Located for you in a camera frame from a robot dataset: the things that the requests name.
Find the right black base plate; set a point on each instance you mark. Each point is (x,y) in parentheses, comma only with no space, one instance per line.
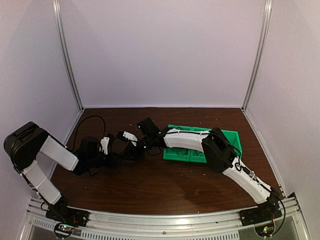
(259,215)

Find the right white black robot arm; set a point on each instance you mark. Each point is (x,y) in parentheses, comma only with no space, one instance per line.
(220,155)

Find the green plastic bin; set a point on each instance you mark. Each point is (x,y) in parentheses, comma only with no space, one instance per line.
(234,138)
(198,156)
(177,154)

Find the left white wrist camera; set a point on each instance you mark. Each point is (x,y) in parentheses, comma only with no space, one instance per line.
(106,144)

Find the aluminium frame post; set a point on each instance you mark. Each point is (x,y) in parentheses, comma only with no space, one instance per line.
(65,53)
(264,31)

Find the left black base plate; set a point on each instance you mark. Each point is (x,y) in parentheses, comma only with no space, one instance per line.
(74,217)

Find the left aluminium frame post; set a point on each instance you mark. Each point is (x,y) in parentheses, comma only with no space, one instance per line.
(65,53)

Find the right green plastic bin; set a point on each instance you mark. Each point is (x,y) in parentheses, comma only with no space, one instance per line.
(234,138)

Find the round circuit board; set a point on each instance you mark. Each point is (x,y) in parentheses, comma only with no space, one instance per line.
(63,230)
(265,230)

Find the right aluminium frame post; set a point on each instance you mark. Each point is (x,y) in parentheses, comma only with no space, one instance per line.
(264,31)

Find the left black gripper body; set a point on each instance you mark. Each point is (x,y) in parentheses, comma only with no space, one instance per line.
(107,163)

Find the aluminium front rail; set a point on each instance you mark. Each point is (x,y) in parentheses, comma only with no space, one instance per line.
(221,225)

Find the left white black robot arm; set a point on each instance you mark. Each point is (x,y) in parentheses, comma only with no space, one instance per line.
(30,146)

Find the left round circuit board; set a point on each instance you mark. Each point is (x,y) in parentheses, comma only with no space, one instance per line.
(63,230)

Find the middle green plastic bin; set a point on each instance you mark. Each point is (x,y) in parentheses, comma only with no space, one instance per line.
(198,156)

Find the left green plastic bin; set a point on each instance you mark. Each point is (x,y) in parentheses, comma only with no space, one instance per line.
(177,154)

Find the right round circuit board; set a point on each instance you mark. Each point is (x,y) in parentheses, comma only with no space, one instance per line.
(265,230)

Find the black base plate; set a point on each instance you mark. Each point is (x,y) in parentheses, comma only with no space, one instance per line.
(74,217)
(259,215)

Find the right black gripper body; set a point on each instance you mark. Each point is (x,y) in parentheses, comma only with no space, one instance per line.
(136,151)

